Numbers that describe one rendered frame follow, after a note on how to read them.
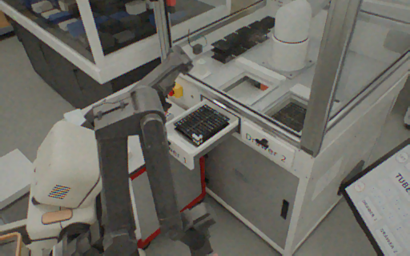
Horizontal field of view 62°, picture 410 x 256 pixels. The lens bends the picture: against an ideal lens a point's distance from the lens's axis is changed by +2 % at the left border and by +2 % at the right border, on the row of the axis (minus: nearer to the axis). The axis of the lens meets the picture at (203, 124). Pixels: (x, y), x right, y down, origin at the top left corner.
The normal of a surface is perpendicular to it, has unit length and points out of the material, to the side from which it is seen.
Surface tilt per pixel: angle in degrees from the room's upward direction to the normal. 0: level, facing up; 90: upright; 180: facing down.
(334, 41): 90
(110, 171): 89
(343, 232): 0
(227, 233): 0
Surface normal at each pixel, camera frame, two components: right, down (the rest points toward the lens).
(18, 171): -0.04, -0.75
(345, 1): -0.72, 0.48
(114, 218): 0.26, 0.52
